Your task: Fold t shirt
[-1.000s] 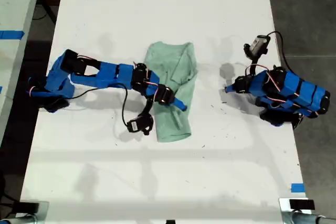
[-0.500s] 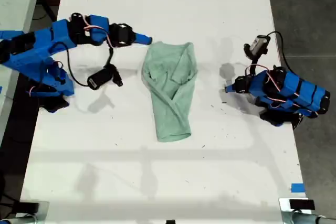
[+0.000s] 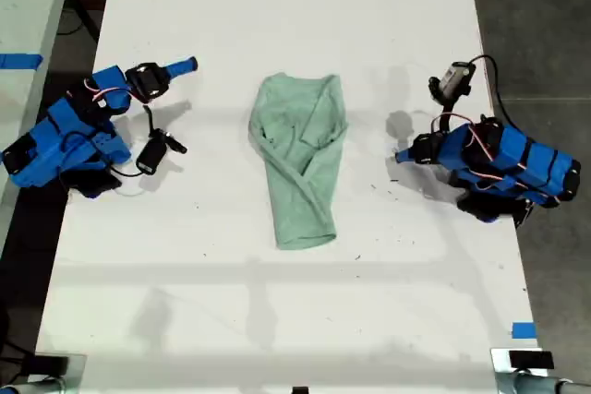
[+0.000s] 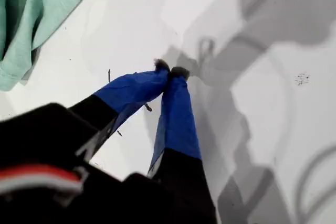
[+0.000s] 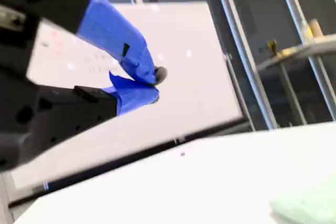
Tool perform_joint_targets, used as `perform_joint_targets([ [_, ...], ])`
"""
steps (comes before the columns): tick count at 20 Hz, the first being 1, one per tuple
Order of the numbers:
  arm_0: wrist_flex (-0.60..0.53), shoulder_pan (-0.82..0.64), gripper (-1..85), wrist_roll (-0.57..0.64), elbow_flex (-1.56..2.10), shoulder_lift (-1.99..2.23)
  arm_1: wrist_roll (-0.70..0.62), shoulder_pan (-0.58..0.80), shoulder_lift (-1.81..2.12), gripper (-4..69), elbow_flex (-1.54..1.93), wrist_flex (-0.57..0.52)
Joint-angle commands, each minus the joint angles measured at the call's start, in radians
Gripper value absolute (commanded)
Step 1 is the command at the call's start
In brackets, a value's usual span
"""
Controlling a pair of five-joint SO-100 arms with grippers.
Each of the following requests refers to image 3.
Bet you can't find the pale green T-shirt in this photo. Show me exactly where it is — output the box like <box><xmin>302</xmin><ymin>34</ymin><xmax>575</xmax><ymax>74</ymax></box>
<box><xmin>247</xmin><ymin>72</ymin><xmax>349</xmax><ymax>251</ymax></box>

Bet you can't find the long blue tape strip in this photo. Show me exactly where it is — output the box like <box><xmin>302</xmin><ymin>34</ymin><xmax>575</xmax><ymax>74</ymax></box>
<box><xmin>0</xmin><ymin>53</ymin><xmax>43</xmax><ymax>70</ymax></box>

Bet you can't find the white side table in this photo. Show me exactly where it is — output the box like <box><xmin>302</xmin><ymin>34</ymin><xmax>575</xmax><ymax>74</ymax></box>
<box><xmin>0</xmin><ymin>0</ymin><xmax>78</xmax><ymax>247</ymax></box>

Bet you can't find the short blue tape strip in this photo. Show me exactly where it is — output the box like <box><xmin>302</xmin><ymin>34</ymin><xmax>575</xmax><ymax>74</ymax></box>
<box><xmin>511</xmin><ymin>321</ymin><xmax>537</xmax><ymax>340</ymax></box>

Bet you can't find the black box with metal plate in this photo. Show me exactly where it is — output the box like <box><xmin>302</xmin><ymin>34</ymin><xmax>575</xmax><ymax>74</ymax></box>
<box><xmin>489</xmin><ymin>347</ymin><xmax>556</xmax><ymax>375</ymax></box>
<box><xmin>27</xmin><ymin>352</ymin><xmax>88</xmax><ymax>384</ymax></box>

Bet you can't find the grey metal pipe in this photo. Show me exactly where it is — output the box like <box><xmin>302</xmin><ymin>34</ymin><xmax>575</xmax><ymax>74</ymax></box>
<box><xmin>0</xmin><ymin>376</ymin><xmax>66</xmax><ymax>394</ymax></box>
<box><xmin>495</xmin><ymin>369</ymin><xmax>591</xmax><ymax>394</ymax></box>

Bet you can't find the black straight camera stalk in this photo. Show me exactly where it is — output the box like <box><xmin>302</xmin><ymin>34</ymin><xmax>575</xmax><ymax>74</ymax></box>
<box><xmin>439</xmin><ymin>93</ymin><xmax>459</xmax><ymax>135</ymax></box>

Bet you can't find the grey black camera box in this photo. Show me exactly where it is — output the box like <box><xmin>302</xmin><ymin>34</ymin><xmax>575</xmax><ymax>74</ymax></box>
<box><xmin>427</xmin><ymin>60</ymin><xmax>477</xmax><ymax>103</ymax></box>

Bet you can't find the black floor cable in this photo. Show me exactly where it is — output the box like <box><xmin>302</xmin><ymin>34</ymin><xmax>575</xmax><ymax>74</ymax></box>
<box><xmin>0</xmin><ymin>340</ymin><xmax>39</xmax><ymax>386</ymax></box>
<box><xmin>56</xmin><ymin>0</ymin><xmax>101</xmax><ymax>43</ymax></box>

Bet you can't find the thin black camera cable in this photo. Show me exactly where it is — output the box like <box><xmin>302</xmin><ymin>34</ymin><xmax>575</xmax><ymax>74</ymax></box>
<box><xmin>109</xmin><ymin>164</ymin><xmax>145</xmax><ymax>179</ymax></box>

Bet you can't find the long black camera cable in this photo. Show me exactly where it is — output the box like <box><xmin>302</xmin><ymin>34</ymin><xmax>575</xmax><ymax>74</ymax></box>
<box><xmin>469</xmin><ymin>54</ymin><xmax>514</xmax><ymax>128</ymax></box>

